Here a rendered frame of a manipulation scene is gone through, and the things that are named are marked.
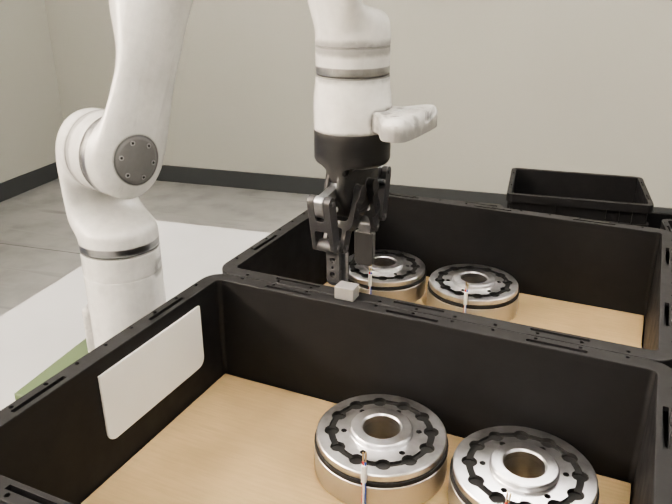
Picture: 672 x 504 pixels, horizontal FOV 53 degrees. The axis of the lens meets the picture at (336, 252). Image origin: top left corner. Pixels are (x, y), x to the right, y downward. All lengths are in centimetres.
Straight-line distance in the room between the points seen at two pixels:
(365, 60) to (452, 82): 299
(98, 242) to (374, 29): 39
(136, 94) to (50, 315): 48
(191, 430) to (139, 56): 39
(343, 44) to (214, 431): 35
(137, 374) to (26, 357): 48
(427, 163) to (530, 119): 58
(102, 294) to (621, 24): 305
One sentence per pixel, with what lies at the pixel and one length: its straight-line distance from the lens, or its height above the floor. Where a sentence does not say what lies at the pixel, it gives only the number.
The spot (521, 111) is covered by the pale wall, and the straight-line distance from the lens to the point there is 360.
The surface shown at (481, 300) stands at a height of 86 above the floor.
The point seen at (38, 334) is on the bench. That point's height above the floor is 70.
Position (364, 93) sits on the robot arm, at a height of 109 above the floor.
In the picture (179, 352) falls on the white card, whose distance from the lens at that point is 60.
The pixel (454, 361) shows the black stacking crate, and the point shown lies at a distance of 56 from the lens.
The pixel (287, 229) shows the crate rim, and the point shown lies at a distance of 74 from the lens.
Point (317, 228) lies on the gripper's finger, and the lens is 64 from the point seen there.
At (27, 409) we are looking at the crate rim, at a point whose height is 93.
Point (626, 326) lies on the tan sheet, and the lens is 81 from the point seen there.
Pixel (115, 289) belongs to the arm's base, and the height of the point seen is 85.
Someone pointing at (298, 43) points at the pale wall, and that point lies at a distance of 378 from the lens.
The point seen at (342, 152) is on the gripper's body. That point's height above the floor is 104.
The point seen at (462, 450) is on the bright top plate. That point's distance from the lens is 53.
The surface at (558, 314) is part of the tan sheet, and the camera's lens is 81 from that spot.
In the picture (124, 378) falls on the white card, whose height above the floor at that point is 90.
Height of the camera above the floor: 119
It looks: 23 degrees down
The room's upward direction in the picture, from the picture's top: straight up
